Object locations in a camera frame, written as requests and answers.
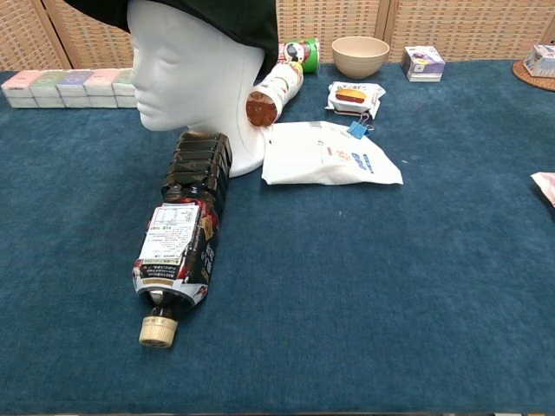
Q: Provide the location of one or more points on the pink wet wipes pack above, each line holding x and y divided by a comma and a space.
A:
547, 186

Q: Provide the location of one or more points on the white milk tea bottle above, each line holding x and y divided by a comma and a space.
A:
273, 93

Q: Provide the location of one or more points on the green chips can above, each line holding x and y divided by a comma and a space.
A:
308, 54

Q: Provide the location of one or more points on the dark tea plastic bottle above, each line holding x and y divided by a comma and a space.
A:
191, 216

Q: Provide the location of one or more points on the blue binder clip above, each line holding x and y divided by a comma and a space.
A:
357, 129

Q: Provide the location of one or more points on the round woven coaster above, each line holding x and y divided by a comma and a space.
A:
526, 81

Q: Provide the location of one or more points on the burger print snack packet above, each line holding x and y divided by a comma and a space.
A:
353, 97

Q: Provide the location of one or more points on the woven folding screen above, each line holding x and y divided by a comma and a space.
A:
468, 26

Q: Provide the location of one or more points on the blue white milk carton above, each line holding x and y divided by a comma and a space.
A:
542, 60

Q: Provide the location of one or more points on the white plastic pouch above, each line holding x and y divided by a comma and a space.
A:
321, 160

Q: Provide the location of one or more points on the small purple white carton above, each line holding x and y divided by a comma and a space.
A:
422, 65

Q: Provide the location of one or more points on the blue table cloth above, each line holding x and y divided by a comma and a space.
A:
347, 281

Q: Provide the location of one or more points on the white foam mannequin head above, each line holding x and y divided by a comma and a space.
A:
186, 73

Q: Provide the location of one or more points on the black baseball cap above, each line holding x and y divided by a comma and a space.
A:
243, 21

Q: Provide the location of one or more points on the beige bowl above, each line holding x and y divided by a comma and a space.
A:
360, 58

